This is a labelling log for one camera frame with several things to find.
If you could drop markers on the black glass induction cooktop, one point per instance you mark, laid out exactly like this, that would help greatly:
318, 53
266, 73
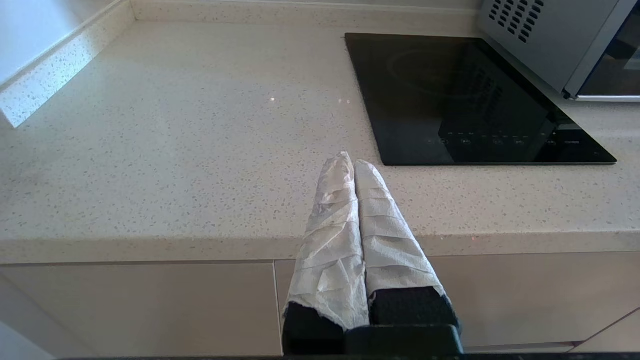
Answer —
450, 100

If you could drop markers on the left gripper wrapped left finger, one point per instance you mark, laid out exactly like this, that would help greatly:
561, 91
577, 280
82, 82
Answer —
330, 260

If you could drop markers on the silver Panasonic microwave oven body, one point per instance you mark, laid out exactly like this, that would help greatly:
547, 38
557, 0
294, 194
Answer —
550, 35

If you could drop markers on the left gripper wrapped right finger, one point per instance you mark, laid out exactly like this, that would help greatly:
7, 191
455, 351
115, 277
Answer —
390, 250

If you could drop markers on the beige cabinet front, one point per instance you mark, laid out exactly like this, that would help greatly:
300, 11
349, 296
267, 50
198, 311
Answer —
140, 310
525, 295
620, 337

